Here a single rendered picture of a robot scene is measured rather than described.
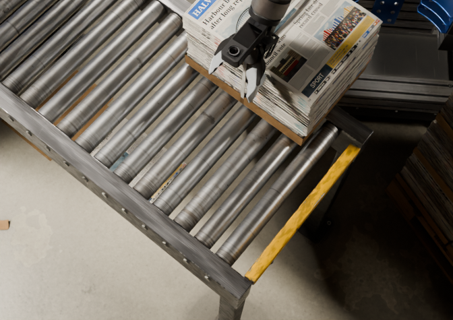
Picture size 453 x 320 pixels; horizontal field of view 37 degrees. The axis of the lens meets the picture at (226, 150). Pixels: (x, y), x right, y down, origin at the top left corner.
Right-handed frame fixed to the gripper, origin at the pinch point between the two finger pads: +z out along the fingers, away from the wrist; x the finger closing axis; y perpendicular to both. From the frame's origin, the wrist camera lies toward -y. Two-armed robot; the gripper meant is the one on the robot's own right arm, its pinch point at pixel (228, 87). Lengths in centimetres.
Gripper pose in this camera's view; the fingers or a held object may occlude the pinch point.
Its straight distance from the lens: 153.3
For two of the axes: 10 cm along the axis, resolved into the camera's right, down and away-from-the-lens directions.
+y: 5.3, -4.2, 7.4
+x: -7.8, -5.8, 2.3
